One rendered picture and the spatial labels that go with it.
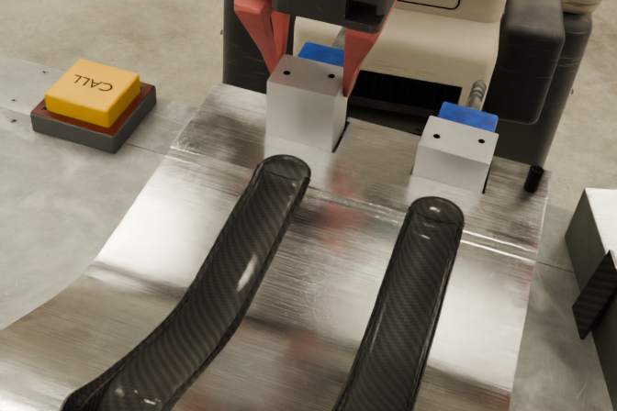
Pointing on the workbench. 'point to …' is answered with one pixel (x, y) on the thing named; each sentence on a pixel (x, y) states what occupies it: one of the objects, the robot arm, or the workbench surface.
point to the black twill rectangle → (596, 294)
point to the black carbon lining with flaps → (137, 380)
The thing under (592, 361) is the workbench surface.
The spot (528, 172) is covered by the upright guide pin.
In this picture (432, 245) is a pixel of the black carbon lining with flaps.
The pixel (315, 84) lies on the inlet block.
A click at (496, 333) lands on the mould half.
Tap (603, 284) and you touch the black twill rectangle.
